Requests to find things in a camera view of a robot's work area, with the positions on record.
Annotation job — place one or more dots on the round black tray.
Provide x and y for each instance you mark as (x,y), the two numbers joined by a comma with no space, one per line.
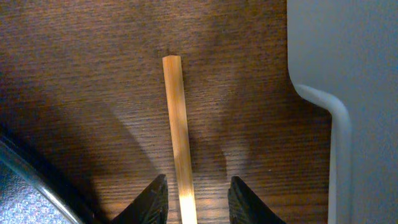
(35,191)

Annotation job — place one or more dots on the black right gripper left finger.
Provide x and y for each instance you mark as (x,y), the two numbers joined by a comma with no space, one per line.
(151,206)

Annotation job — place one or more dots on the grey dishwasher rack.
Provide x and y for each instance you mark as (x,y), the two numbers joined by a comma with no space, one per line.
(342,57)

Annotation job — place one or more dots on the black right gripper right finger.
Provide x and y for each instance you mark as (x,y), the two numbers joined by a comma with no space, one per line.
(245,207)

